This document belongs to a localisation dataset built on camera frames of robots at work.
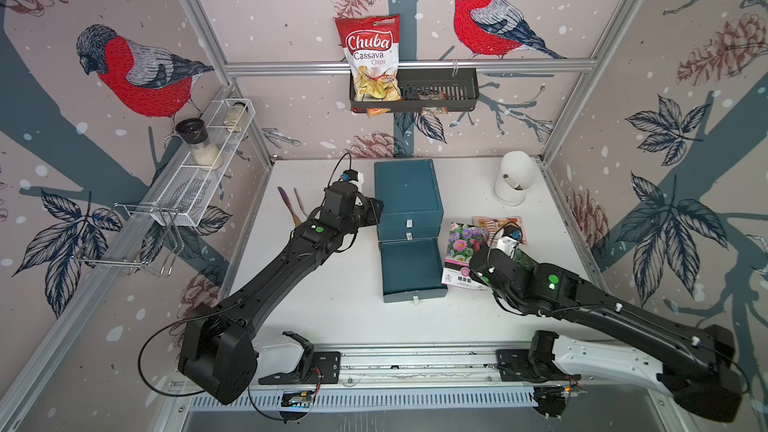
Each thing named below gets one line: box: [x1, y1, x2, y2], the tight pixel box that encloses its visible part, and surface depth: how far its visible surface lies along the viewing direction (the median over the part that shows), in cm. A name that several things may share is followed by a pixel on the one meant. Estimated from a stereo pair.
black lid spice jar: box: [175, 118, 224, 171], surface depth 72 cm
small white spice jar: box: [224, 102, 248, 133], surface depth 87 cm
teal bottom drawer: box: [378, 238, 448, 305], surface depth 91 cm
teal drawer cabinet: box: [374, 159, 444, 241], surface depth 85 cm
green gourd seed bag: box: [512, 248, 538, 271], surface depth 94 cm
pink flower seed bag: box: [442, 222, 489, 290], surface depth 79 cm
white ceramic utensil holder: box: [494, 151, 534, 207], surface depth 102 cm
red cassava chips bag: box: [334, 14, 402, 117], surface depth 85 cm
